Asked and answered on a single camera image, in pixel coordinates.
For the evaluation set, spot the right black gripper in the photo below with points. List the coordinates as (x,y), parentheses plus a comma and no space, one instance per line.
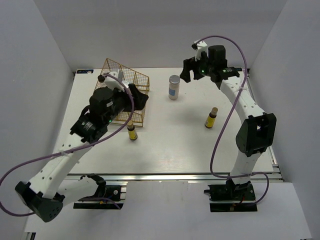
(190,64)

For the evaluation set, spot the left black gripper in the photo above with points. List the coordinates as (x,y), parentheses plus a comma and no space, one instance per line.
(140,98)

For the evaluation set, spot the dark sauce glass bottle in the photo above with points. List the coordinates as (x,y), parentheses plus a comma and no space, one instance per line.
(101,78)

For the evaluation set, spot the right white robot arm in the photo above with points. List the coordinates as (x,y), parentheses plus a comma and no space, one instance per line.
(257,129)

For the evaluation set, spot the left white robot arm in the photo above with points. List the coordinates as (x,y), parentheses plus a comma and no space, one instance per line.
(43,193)

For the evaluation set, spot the white jar near basket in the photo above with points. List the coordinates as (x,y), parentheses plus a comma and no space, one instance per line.
(174,87)

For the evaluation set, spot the small yellow bottle left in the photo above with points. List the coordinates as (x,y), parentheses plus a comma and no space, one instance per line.
(132,131)

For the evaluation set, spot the small yellow bottle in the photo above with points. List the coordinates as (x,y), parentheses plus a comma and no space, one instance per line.
(209,123)
(132,131)

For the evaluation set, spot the left blue table sticker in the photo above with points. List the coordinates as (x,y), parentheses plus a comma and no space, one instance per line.
(84,71)

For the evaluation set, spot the small yellow bottle right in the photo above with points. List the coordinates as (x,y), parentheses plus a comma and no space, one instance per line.
(209,123)

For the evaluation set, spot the gold wire basket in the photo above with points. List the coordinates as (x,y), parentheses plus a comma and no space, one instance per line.
(141,81)

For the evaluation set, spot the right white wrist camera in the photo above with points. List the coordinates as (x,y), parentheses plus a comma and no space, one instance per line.
(199,46)

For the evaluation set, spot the aluminium front rail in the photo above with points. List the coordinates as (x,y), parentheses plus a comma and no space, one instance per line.
(174,177)

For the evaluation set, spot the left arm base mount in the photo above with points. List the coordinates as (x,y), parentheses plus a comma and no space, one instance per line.
(113,199)

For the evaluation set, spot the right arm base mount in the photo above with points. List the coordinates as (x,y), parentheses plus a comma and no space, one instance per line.
(223,199)

